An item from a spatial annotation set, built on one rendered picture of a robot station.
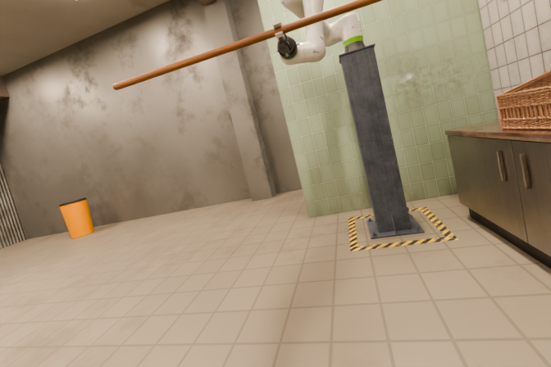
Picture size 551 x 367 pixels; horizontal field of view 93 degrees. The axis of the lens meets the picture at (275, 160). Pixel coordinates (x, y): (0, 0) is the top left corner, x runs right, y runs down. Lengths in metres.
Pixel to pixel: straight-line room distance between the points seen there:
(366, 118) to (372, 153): 0.23
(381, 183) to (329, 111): 0.83
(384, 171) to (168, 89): 3.55
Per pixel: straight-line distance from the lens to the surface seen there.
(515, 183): 1.49
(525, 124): 1.43
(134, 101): 4.90
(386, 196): 1.85
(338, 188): 2.39
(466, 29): 2.63
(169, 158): 4.55
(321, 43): 1.44
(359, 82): 1.79
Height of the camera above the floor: 0.77
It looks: 4 degrees down
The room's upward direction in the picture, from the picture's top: 14 degrees counter-clockwise
